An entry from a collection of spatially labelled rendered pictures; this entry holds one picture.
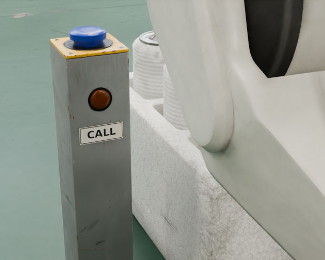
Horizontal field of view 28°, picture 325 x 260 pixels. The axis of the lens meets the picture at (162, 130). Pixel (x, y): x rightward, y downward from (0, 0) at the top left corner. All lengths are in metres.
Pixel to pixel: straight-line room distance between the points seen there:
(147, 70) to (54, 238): 0.27
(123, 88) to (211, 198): 0.15
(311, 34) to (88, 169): 0.42
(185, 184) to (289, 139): 0.44
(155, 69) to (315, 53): 0.57
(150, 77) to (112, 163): 0.23
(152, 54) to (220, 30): 0.58
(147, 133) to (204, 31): 0.51
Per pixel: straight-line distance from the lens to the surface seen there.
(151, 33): 0.98
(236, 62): 0.35
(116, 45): 0.71
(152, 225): 0.91
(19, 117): 1.36
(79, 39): 0.70
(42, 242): 0.94
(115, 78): 0.70
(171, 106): 0.85
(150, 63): 0.93
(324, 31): 0.37
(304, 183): 0.33
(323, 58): 0.38
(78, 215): 0.75
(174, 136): 0.81
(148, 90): 0.94
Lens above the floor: 0.51
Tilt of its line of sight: 24 degrees down
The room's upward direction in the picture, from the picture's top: straight up
